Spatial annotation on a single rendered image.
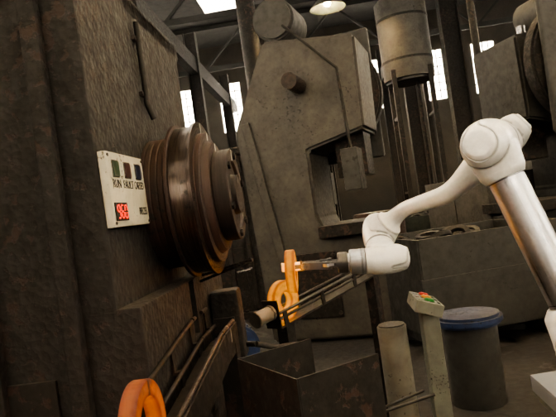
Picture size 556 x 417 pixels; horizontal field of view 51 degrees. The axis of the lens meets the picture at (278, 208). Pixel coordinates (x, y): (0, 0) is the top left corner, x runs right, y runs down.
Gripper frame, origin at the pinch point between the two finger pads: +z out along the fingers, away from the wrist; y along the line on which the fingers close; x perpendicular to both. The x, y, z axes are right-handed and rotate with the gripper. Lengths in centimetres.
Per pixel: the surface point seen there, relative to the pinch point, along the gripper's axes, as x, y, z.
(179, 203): 24, -51, 26
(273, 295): -11.1, 9.1, 8.2
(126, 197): 27, -65, 35
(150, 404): -15, -96, 23
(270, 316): -17.9, 4.9, 9.3
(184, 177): 31, -50, 23
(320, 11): 358, 791, -36
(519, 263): -27, 180, -135
